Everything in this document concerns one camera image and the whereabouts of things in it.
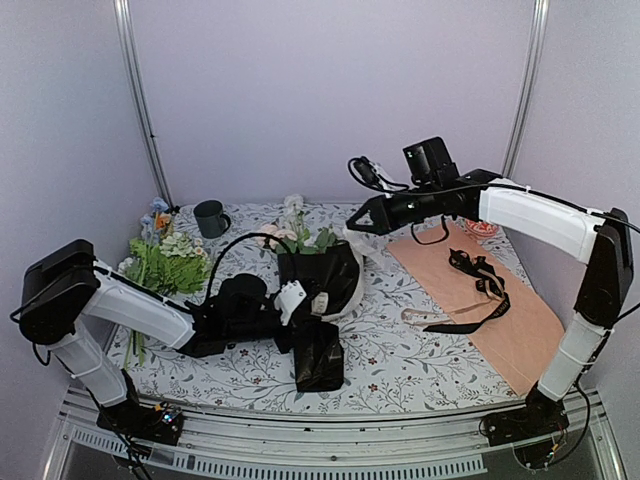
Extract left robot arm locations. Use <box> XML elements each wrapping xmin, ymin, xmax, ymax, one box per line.
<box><xmin>11</xmin><ymin>239</ymin><xmax>307</xmax><ymax>434</ymax></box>

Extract blue orange flower stems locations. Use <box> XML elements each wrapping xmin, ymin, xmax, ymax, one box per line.
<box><xmin>140</xmin><ymin>197</ymin><xmax>172</xmax><ymax>243</ymax></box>

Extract left aluminium frame post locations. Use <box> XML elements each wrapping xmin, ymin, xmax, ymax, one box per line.
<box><xmin>113</xmin><ymin>0</ymin><xmax>174</xmax><ymax>208</ymax></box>

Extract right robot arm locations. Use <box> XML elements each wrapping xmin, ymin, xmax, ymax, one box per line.
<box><xmin>347</xmin><ymin>159</ymin><xmax>639</xmax><ymax>436</ymax></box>

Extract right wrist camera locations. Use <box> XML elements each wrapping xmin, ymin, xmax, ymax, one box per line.
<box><xmin>347</xmin><ymin>156</ymin><xmax>392</xmax><ymax>194</ymax></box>

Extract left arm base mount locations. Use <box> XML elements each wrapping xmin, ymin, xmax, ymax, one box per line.
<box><xmin>97</xmin><ymin>400</ymin><xmax>184</xmax><ymax>446</ymax></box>

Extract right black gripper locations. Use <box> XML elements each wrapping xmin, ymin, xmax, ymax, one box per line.
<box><xmin>344</xmin><ymin>182</ymin><xmax>439</xmax><ymax>237</ymax></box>

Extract green leafy flower bunch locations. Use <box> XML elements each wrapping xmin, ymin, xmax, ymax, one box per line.
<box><xmin>117</xmin><ymin>230</ymin><xmax>213</xmax><ymax>371</ymax></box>

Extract aluminium frame post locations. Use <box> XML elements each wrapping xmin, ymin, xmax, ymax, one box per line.
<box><xmin>502</xmin><ymin>0</ymin><xmax>550</xmax><ymax>180</ymax></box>
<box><xmin>113</xmin><ymin>0</ymin><xmax>174</xmax><ymax>208</ymax></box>

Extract small white flower stem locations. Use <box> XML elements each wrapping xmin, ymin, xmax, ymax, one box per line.
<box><xmin>283</xmin><ymin>194</ymin><xmax>307</xmax><ymax>247</ymax></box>

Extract black wrapping paper sheet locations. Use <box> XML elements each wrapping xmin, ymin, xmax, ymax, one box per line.
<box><xmin>277</xmin><ymin>253</ymin><xmax>344</xmax><ymax>393</ymax></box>

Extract pink wrapping paper sheet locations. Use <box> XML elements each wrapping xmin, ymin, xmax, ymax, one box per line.
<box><xmin>387</xmin><ymin>223</ymin><xmax>564</xmax><ymax>396</ymax></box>

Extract dark grey mug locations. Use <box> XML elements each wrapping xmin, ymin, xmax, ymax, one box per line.
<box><xmin>193</xmin><ymin>200</ymin><xmax>231</xmax><ymax>239</ymax></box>

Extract right aluminium frame post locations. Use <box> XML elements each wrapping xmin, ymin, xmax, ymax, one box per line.
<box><xmin>502</xmin><ymin>0</ymin><xmax>550</xmax><ymax>180</ymax></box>

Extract floral patterned tablecloth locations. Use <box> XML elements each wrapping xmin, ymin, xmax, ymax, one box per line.
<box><xmin>102</xmin><ymin>201</ymin><xmax>531</xmax><ymax>416</ymax></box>

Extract black printed ribbon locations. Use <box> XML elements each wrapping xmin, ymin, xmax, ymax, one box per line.
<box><xmin>423</xmin><ymin>248</ymin><xmax>511</xmax><ymax>335</ymax></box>

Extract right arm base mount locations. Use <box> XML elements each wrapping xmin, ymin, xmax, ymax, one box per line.
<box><xmin>479</xmin><ymin>401</ymin><xmax>569</xmax><ymax>470</ymax></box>

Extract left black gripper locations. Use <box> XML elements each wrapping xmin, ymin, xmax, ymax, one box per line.
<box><xmin>226</xmin><ymin>294</ymin><xmax>322</xmax><ymax>355</ymax></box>

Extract white rose long stem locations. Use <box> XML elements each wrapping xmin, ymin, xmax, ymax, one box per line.
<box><xmin>256</xmin><ymin>223</ymin><xmax>297</xmax><ymax>251</ymax></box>

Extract cream printed ribbon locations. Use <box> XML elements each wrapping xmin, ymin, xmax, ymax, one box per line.
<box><xmin>310</xmin><ymin>226</ymin><xmax>388</xmax><ymax>321</ymax></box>

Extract red patterned small bowl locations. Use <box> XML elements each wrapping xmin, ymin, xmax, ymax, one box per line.
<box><xmin>465</xmin><ymin>220</ymin><xmax>499</xmax><ymax>238</ymax></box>

